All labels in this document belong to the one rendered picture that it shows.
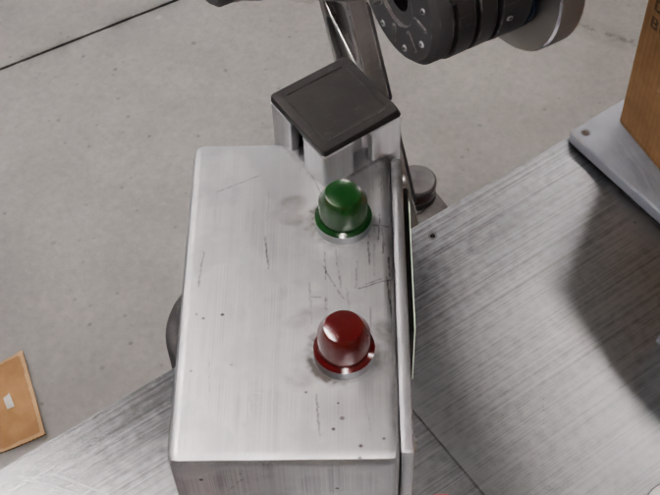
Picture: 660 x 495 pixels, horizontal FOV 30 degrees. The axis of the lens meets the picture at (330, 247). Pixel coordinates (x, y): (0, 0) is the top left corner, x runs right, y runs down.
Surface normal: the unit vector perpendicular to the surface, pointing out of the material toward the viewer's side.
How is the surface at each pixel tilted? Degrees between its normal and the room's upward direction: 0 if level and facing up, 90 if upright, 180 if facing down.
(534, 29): 90
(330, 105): 0
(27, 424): 6
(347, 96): 0
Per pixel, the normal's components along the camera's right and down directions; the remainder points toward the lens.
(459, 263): -0.03, -0.59
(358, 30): 0.44, 0.37
